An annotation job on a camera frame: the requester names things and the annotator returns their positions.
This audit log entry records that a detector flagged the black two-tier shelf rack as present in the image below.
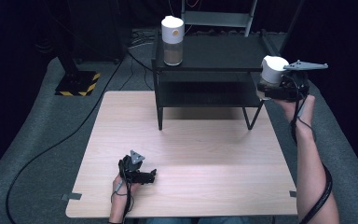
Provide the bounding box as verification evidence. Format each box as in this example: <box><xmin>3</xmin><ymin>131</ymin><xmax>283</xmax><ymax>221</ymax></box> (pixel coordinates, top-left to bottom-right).
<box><xmin>151</xmin><ymin>28</ymin><xmax>284</xmax><ymax>132</ymax></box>

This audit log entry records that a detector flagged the bundle of floor cables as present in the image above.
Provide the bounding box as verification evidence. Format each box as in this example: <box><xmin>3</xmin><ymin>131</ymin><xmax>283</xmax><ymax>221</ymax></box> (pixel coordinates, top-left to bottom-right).
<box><xmin>127</xmin><ymin>27</ymin><xmax>162</xmax><ymax>49</ymax></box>

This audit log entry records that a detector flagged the thick black floor cable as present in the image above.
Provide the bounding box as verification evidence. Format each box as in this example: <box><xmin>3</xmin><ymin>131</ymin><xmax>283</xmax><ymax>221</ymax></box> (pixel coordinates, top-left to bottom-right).
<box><xmin>5</xmin><ymin>59</ymin><xmax>126</xmax><ymax>224</ymax></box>

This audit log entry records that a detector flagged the person's right hand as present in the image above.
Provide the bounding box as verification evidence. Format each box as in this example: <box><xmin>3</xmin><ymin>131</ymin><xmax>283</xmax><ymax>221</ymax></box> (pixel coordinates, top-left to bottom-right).
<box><xmin>273</xmin><ymin>94</ymin><xmax>317</xmax><ymax>132</ymax></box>

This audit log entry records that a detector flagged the person's left hand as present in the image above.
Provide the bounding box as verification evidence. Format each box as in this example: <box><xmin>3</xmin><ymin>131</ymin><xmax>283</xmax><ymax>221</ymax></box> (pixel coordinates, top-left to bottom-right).
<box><xmin>111</xmin><ymin>173</ymin><xmax>143</xmax><ymax>206</ymax></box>

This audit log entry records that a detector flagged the hand-held gripper cable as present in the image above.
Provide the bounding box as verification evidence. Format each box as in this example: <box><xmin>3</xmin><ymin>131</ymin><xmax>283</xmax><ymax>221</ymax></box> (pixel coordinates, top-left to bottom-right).
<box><xmin>289</xmin><ymin>92</ymin><xmax>334</xmax><ymax>224</ymax></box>
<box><xmin>110</xmin><ymin>167</ymin><xmax>137</xmax><ymax>224</ymax></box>

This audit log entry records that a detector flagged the grey metal frame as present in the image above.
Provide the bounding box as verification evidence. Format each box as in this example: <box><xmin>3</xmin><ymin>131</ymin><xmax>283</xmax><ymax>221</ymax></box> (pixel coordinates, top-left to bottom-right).
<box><xmin>180</xmin><ymin>0</ymin><xmax>258</xmax><ymax>37</ymax></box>

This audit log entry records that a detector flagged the right hand-held gripper cable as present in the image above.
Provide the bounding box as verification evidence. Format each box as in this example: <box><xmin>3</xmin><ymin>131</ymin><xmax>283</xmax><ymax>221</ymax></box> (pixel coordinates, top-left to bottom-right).
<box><xmin>289</xmin><ymin>92</ymin><xmax>334</xmax><ymax>224</ymax></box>

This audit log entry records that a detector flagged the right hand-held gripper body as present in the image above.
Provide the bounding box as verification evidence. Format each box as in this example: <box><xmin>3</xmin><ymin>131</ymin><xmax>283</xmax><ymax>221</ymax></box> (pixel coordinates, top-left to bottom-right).
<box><xmin>272</xmin><ymin>59</ymin><xmax>329</xmax><ymax>103</ymax></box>

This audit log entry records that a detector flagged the left hand-held gripper cable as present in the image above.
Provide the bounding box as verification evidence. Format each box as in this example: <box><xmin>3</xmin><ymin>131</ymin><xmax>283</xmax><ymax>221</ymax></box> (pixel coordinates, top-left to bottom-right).
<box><xmin>110</xmin><ymin>167</ymin><xmax>137</xmax><ymax>224</ymax></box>

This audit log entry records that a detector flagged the glass spice jar white lid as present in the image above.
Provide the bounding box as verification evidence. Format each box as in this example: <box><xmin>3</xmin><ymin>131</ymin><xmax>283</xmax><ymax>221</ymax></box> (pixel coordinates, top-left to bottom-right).
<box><xmin>160</xmin><ymin>15</ymin><xmax>186</xmax><ymax>67</ymax></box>
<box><xmin>255</xmin><ymin>55</ymin><xmax>290</xmax><ymax>101</ymax></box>

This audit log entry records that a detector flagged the white hanging cable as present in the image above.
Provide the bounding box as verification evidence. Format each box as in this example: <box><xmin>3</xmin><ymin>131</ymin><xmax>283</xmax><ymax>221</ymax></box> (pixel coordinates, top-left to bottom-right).
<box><xmin>167</xmin><ymin>0</ymin><xmax>180</xmax><ymax>18</ymax></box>

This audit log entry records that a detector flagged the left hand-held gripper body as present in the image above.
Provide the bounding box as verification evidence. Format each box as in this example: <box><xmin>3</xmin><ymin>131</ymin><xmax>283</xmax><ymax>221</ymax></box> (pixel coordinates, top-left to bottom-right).
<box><xmin>117</xmin><ymin>149</ymin><xmax>146</xmax><ymax>185</ymax></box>

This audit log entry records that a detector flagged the thin black floor cable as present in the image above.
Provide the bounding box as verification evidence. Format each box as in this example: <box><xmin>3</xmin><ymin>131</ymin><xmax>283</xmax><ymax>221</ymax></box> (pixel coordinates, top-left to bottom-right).
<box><xmin>118</xmin><ymin>50</ymin><xmax>155</xmax><ymax>91</ymax></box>

